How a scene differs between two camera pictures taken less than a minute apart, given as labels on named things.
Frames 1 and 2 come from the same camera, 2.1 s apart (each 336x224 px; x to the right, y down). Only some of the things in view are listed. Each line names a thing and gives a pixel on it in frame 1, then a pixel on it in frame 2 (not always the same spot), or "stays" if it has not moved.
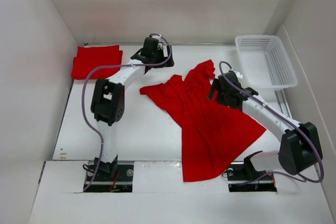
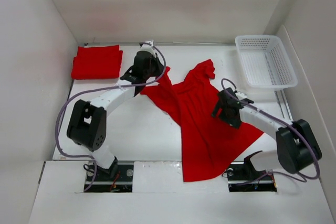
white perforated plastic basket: x=265 y=62 stays
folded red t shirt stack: x=90 y=57 stays
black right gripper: x=216 y=93 to x=218 y=109
